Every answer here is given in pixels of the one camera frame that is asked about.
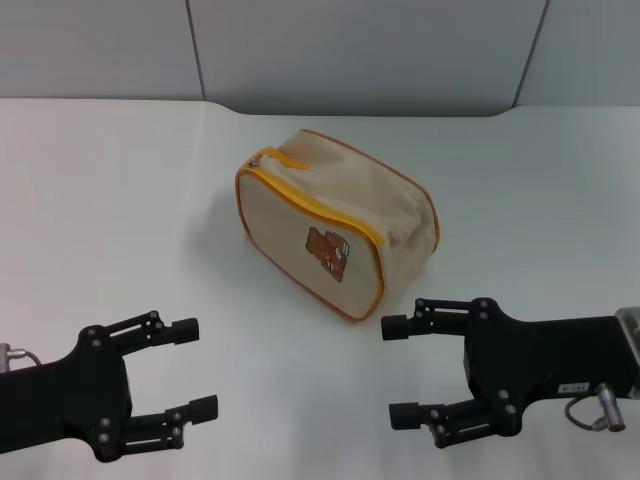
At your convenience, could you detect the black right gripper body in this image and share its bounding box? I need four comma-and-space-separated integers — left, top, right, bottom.
463, 298, 637, 437

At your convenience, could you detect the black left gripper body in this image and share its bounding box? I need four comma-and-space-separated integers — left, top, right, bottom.
0, 324, 135, 464

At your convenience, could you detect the beige bear-print zipper bag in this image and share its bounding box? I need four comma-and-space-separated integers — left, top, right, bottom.
233, 128, 441, 328

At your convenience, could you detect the left gripper cable with plug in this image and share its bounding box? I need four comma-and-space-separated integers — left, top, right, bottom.
0, 342, 45, 372

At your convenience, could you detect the gripper cable with plug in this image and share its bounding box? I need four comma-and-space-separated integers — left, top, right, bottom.
564, 381, 629, 433
0, 342, 45, 372

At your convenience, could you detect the right gripper cable with plug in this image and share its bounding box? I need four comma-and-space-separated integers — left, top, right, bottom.
564, 381, 629, 433

